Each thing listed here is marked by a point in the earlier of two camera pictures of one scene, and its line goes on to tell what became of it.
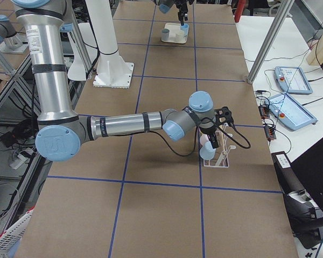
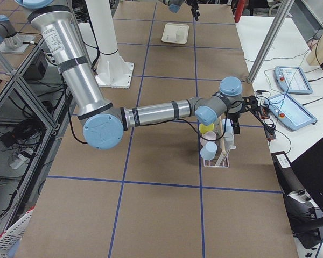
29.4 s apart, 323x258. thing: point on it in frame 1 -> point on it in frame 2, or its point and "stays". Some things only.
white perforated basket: x=4 y=246 stays
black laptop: x=307 y=185 stays
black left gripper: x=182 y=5 -> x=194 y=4
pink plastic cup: x=203 y=138 stays
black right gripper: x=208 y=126 -> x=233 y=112
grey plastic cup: x=165 y=34 -> x=229 y=141
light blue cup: x=207 y=152 stays
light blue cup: x=185 y=28 -> x=227 y=123
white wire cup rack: x=221 y=158 stays
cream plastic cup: x=180 y=37 stays
